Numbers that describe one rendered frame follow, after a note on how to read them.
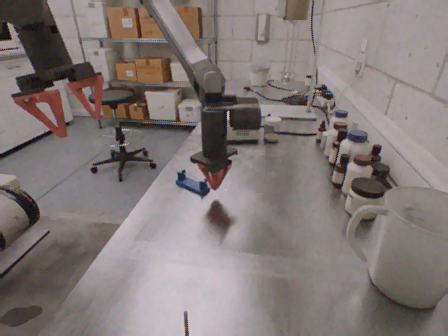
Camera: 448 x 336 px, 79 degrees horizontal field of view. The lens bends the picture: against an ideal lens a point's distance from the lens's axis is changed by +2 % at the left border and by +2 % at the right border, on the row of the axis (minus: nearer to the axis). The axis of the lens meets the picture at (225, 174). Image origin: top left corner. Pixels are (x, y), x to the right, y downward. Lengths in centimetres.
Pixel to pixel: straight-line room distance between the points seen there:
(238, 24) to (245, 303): 313
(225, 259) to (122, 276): 18
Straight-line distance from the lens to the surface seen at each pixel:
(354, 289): 52
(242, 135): 98
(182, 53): 68
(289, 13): 129
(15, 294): 117
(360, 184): 66
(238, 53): 338
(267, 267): 51
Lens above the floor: 113
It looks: 29 degrees down
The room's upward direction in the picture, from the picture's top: straight up
